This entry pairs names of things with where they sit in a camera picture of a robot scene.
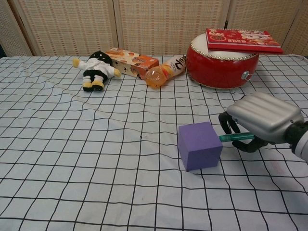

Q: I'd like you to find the orange snack box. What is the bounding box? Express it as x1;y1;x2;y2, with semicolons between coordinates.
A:
103;48;160;79

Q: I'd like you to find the purple foam cube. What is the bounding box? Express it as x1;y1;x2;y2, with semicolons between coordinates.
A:
177;121;223;172

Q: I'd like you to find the red 2025 desk calendar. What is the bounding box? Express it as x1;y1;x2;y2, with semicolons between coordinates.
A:
205;27;284;54

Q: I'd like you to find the orange drink bottle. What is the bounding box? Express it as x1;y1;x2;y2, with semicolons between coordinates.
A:
145;55;187;90

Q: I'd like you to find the white black grid tablecloth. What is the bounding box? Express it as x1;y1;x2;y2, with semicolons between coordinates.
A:
0;54;308;231

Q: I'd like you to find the red drum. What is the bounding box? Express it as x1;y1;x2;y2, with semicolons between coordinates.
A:
185;33;260;90

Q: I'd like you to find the beige woven folding screen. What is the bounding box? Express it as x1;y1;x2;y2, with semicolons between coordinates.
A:
0;0;308;57

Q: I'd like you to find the black white plush doll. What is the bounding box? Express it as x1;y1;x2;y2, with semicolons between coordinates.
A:
72;51;122;92

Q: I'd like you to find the green marker pen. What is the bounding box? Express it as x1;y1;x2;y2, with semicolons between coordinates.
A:
218;133;254;142

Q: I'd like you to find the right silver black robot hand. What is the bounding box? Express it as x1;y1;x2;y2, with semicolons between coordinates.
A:
218;93;308;153

